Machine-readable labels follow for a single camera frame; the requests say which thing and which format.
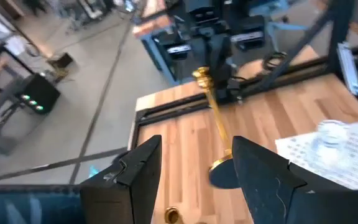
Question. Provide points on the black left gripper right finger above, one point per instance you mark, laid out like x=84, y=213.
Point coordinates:
x=266, y=186

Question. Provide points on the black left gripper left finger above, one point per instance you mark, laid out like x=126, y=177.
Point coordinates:
x=135, y=186

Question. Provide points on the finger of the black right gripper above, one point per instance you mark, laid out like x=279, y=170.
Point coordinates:
x=222, y=74

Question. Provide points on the brass candlestick holder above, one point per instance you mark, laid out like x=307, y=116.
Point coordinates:
x=171, y=216
x=218, y=121

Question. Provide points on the clear ribbed glass candle holder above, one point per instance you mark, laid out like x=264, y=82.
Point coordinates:
x=329, y=146

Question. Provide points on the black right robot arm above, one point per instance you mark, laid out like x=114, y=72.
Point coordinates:
x=204, y=18

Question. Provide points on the black controller box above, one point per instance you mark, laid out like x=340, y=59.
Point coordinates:
x=247, y=34
x=176, y=46

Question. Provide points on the blue-grey metal table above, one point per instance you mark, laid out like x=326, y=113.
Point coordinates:
x=160, y=62

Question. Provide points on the black device with green lights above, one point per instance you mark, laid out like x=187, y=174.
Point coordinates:
x=43, y=90

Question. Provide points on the dark floor box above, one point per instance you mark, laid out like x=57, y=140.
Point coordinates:
x=61, y=60

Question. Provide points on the black metal table frame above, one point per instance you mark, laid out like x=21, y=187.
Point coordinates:
x=172, y=107

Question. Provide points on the silver aluminium bracket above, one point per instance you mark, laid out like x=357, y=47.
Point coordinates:
x=350, y=68

